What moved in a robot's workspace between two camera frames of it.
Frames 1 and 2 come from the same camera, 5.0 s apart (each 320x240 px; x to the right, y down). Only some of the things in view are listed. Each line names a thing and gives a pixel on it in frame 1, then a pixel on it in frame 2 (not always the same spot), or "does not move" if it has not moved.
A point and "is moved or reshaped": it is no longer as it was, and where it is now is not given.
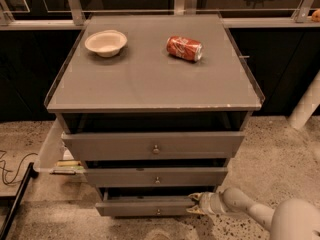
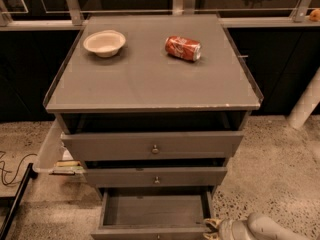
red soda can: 185,48 does not move
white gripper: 209,203 to 228,228
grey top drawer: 152,145 does not move
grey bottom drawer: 144,206 is moved or reshaped
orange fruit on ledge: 316,15 does not move
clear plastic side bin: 56,160 does not move
